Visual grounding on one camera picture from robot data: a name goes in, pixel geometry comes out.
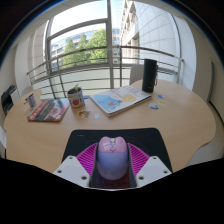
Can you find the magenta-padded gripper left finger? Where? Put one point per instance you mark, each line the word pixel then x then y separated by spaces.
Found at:
pixel 71 170

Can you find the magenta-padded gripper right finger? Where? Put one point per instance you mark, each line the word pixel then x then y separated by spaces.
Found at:
pixel 153 170

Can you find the lilac and pink computer mouse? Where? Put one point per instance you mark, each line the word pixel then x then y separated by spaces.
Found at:
pixel 112 160

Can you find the black printed mouse pad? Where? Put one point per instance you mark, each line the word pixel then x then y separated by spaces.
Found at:
pixel 146 136

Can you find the bunch of keys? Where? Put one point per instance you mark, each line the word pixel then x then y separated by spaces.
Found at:
pixel 84 114

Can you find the round blue and white sticker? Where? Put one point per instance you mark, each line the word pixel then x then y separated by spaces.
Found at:
pixel 154 106

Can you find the red magazine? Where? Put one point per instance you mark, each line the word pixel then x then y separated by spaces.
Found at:
pixel 50 110

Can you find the round yellow sticker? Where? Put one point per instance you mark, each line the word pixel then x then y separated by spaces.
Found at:
pixel 162 103

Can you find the white can with plant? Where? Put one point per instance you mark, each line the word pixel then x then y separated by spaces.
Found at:
pixel 76 99

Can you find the small round blue sticker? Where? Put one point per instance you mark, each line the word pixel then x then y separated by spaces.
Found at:
pixel 161 96

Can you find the light blue magazine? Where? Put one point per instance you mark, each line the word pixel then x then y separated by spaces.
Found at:
pixel 120 100

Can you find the black cylindrical speaker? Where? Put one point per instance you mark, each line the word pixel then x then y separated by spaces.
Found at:
pixel 149 75

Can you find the grey metal balcony railing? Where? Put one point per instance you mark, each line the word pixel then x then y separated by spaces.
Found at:
pixel 83 50

